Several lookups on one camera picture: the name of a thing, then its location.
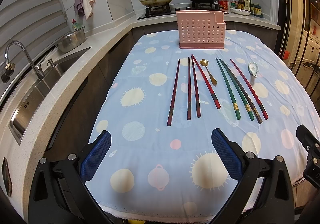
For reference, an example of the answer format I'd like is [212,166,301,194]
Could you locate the green chopstick gold band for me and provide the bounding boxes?
[216,58,241,120]
[220,59,254,121]

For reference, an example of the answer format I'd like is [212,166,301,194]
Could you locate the dark brown chopstick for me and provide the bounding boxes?
[235,76,263,124]

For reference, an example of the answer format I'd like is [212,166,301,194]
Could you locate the bright red chopstick black band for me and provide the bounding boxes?
[191,54,221,109]

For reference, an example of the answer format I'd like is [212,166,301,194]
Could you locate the dark red chopstick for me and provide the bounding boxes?
[191,58,201,118]
[187,57,191,120]
[167,59,180,126]

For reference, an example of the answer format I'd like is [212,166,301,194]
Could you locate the chrome kitchen faucet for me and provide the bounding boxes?
[1,40,45,83]

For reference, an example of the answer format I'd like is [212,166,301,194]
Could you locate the stainless steel sink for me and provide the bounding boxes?
[9,47,90,144]

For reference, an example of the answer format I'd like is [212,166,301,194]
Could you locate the blue planet-print tablecloth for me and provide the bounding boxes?
[86,30,319,222]

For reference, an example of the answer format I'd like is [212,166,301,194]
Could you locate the gold flower-shaped spoon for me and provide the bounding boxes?
[200,59,217,86]

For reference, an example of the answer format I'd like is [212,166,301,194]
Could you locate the stainless steel pot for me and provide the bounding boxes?
[57,26,86,53]

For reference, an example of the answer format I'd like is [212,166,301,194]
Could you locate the pink perforated utensil holder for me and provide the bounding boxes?
[176,10,226,49]

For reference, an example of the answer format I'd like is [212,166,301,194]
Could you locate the green dish soap bottle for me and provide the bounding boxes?
[72,19,81,31]

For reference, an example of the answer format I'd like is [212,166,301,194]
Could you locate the small condiment jars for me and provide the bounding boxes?
[251,3,263,18]

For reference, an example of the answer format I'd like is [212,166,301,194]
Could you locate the white plate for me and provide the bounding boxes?
[230,8,251,16]

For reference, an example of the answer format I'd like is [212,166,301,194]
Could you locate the yellow-cap sauce bottle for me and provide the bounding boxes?
[238,0,245,10]

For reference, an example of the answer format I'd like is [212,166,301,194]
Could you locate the red instant noodle cup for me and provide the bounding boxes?
[217,0,229,12]

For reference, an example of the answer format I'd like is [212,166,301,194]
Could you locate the glass sliding door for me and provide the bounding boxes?
[278,0,319,112]

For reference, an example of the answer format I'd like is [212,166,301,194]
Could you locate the dark soy sauce bottle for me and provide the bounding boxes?
[244,0,252,12]

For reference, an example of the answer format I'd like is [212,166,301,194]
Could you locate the purple hanging cloth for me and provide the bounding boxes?
[74,0,84,19]

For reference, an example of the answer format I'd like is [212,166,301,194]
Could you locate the window blinds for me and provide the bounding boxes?
[1,0,69,61]

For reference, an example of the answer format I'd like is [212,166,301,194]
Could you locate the pink hanging towel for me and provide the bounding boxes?
[82,0,95,20]

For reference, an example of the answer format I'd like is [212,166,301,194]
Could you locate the black gas stove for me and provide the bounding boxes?
[138,2,229,19]

